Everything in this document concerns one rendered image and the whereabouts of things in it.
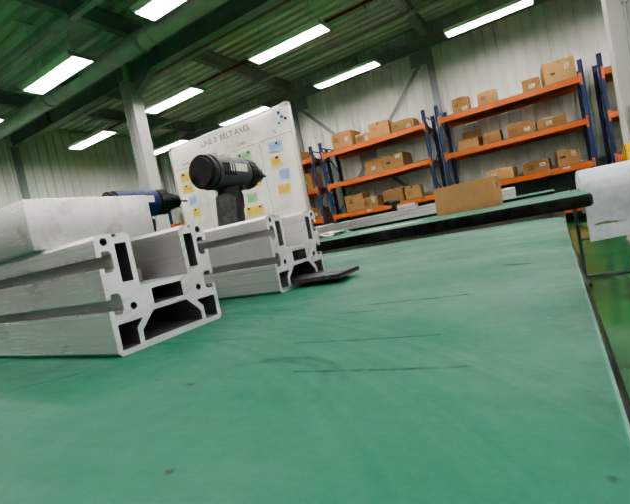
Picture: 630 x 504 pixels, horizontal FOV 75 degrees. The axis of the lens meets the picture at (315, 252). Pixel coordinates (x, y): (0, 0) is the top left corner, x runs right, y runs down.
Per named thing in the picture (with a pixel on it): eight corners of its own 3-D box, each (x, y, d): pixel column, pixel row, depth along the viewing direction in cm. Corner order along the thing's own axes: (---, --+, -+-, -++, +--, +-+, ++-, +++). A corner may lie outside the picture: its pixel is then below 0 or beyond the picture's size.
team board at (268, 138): (193, 339, 417) (151, 147, 407) (226, 324, 460) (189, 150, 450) (320, 332, 341) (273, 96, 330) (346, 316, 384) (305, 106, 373)
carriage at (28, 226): (-41, 303, 40) (-58, 233, 39) (75, 279, 49) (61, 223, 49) (41, 287, 31) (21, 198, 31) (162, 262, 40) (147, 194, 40)
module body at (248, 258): (-24, 326, 86) (-33, 286, 86) (29, 313, 95) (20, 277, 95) (280, 293, 44) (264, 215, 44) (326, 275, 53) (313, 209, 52)
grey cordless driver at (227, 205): (206, 287, 70) (179, 159, 69) (268, 267, 88) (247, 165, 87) (242, 282, 67) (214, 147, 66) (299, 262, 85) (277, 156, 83)
